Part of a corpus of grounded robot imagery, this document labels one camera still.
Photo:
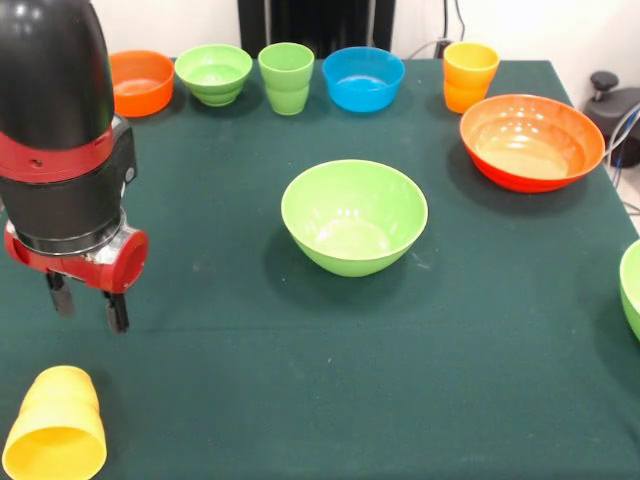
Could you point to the large green plastic bowl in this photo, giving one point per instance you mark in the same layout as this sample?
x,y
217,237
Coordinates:
x,y
631,290
354,210

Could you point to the yellow plastic cup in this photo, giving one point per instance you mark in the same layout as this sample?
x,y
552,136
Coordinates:
x,y
470,80
55,430

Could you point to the blue plastic bowl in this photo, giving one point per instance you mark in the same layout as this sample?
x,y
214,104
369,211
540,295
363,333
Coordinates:
x,y
363,80

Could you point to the black knobbed equipment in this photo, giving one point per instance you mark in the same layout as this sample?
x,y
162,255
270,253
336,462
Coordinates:
x,y
615,115

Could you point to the small green plastic bowl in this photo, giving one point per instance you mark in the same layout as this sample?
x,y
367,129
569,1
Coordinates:
x,y
215,70

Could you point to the dark green table cloth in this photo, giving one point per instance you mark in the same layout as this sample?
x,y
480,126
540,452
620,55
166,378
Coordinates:
x,y
325,360

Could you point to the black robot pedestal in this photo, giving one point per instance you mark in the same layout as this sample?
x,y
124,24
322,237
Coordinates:
x,y
315,22

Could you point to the black power plug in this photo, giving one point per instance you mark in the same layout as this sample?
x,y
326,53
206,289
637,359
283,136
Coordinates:
x,y
443,48

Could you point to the green plastic cup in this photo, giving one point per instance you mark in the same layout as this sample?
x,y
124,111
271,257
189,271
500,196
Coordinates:
x,y
286,85

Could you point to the large orange plastic bowl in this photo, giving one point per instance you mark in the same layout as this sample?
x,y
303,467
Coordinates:
x,y
532,145

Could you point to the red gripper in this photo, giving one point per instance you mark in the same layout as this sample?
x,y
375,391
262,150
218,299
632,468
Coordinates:
x,y
120,265

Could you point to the small orange plastic bowl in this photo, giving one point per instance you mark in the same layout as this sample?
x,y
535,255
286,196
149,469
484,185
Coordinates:
x,y
145,80

